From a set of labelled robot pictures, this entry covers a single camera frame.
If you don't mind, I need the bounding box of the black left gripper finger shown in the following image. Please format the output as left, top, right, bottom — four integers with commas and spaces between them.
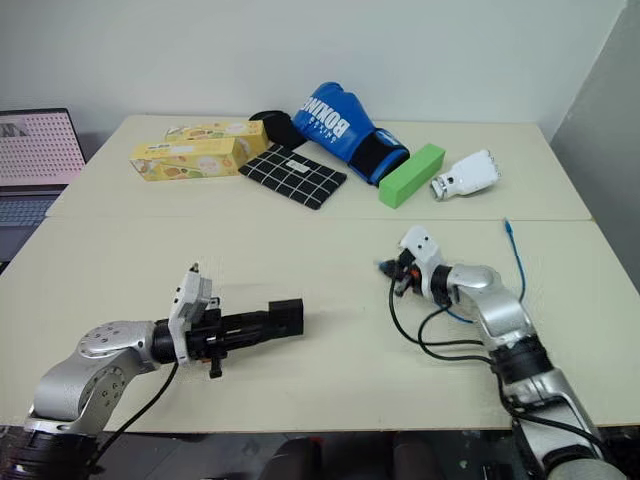
224, 326, 275, 349
225, 308, 274, 330

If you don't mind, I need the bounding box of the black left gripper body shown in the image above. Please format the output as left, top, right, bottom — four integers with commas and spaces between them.
186, 296, 237, 382

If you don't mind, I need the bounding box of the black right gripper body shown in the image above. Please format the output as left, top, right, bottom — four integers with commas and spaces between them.
391, 248, 424, 298

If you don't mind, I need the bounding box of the blue Ethernet cable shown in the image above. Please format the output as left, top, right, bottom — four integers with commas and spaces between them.
375, 217, 529, 327

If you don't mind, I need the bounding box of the yellow food box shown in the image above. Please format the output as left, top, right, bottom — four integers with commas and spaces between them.
164, 120, 270, 162
128, 137, 244, 184

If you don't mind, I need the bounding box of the green foam block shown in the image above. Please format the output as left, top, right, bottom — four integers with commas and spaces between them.
378, 143, 447, 210

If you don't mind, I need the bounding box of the black grid pad sheet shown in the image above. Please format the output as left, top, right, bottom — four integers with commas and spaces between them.
238, 143, 348, 212

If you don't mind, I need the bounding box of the blue boxing glove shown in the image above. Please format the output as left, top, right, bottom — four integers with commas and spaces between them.
291, 81, 411, 188

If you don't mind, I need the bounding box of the black fabric pouch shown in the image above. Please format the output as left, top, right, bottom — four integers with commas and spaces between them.
248, 109, 308, 150

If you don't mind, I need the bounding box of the grey laptop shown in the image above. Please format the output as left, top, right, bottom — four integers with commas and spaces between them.
0, 108, 88, 266

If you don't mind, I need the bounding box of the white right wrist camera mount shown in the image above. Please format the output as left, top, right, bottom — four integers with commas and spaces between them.
397, 225, 447, 302

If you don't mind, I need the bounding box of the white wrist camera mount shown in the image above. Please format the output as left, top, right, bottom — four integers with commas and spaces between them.
168, 261, 214, 367
397, 225, 447, 302

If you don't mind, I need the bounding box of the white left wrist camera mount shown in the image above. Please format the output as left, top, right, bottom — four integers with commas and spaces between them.
168, 261, 214, 367

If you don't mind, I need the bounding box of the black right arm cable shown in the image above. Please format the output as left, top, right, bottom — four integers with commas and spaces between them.
387, 277, 609, 466

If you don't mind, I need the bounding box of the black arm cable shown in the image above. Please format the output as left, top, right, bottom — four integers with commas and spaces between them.
88, 362, 180, 469
387, 277, 609, 466

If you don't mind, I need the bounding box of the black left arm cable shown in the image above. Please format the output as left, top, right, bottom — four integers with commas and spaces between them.
88, 362, 180, 469

